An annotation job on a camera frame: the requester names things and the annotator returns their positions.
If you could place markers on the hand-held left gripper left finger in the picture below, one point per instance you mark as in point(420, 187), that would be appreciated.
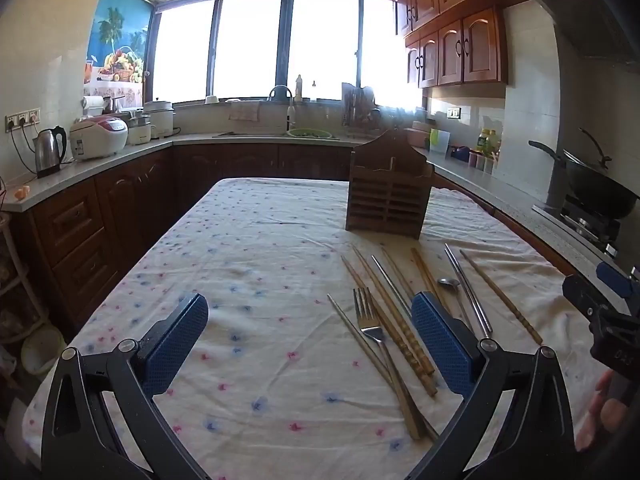
point(175, 345)

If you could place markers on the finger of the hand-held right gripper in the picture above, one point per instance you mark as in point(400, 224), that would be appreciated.
point(585, 297)
point(614, 279)

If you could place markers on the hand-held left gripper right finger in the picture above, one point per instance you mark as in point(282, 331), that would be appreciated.
point(440, 340)

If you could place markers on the wooden chopstick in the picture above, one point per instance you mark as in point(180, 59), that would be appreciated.
point(500, 297)
point(351, 270)
point(370, 272)
point(395, 267)
point(425, 270)

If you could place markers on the wooden utensil holder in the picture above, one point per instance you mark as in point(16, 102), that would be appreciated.
point(387, 205)

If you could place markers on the person's right hand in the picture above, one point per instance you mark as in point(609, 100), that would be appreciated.
point(600, 410)

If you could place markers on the metal spoon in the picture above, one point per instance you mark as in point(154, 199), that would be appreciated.
point(448, 283)

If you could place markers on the gas stove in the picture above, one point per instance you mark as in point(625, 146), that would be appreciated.
point(585, 222)

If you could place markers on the metal fork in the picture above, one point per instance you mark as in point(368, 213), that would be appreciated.
point(369, 327)

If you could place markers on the black wok with lid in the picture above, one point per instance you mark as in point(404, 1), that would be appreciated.
point(595, 185)

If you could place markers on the floral white tablecloth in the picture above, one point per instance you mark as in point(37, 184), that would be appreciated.
point(250, 260)

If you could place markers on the green plastic bucket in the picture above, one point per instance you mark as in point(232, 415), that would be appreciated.
point(42, 355)

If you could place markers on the yellow condiment bottles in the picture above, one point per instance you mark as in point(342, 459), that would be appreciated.
point(488, 142)

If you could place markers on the dark blue container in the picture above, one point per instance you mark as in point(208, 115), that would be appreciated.
point(460, 153)

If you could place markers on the green cutting board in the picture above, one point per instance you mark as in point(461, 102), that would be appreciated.
point(440, 141)

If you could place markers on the white food steamer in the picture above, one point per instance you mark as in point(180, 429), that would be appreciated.
point(138, 127)

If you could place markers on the white pink rice cooker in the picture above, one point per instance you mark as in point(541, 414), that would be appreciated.
point(97, 137)

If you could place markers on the tall white rice cooker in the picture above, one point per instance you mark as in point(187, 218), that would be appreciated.
point(160, 116)

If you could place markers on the steel electric kettle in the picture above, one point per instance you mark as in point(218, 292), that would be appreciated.
point(50, 152)

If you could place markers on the green basin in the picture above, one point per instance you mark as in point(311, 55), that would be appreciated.
point(310, 133)

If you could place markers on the dish drying rack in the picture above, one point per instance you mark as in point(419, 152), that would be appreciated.
point(357, 105)

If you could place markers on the paper towel roll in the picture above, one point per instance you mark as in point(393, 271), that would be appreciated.
point(92, 106)

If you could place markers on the range hood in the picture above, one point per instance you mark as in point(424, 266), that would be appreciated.
point(585, 5)

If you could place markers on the kitchen faucet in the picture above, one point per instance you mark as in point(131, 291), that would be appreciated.
point(281, 89)

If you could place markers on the bottle on window sill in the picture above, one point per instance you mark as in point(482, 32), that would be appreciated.
point(298, 89)

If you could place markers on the kitchen window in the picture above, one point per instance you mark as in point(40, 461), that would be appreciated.
point(250, 45)

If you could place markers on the wall outlet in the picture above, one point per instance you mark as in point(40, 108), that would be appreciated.
point(453, 112)

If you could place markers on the wall power sockets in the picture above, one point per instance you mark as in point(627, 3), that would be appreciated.
point(22, 119)

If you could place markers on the wooden wall cabinets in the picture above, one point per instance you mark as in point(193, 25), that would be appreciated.
point(450, 45)

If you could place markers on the fruit wall poster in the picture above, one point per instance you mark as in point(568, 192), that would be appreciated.
point(120, 35)

